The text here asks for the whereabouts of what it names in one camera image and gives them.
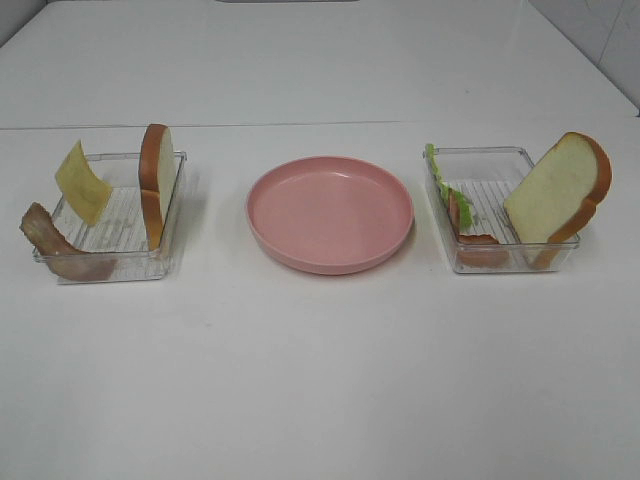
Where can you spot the green lettuce leaf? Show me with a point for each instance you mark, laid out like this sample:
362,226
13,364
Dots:
450,187

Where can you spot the bacon strip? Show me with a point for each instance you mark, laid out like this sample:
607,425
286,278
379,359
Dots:
479,250
55,245

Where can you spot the bread slice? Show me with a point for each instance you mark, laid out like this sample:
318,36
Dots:
157,174
559,196

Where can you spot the yellow cheese slice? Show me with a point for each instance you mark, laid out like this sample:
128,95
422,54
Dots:
85,193

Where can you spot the pink round plate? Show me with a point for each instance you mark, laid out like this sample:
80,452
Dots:
329,215

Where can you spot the right clear plastic tray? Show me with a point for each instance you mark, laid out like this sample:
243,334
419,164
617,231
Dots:
486,176

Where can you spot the clear plastic tray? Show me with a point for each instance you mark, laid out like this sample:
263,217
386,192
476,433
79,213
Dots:
120,238
486,176

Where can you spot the left clear plastic tray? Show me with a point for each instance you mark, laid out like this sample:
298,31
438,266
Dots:
120,238

